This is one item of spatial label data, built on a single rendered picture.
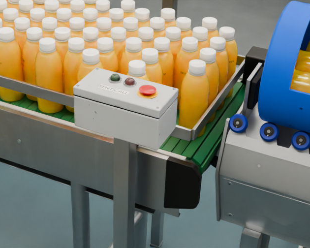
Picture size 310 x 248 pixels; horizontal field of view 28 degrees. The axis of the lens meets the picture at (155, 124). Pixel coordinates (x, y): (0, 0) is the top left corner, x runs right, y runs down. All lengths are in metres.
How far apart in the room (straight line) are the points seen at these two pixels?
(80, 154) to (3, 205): 1.19
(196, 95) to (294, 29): 0.27
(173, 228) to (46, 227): 0.52
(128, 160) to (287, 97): 0.37
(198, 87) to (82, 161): 0.36
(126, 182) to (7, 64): 0.44
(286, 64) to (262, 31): 2.97
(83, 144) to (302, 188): 0.53
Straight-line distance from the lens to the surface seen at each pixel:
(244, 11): 4.58
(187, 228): 2.58
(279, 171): 1.47
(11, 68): 1.60
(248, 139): 1.47
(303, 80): 1.34
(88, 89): 1.29
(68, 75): 1.54
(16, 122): 1.62
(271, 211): 1.57
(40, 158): 1.64
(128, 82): 1.30
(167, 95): 1.28
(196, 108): 1.46
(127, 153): 1.36
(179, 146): 1.47
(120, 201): 1.46
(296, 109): 1.36
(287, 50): 1.33
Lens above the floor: 1.75
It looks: 33 degrees down
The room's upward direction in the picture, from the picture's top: 3 degrees clockwise
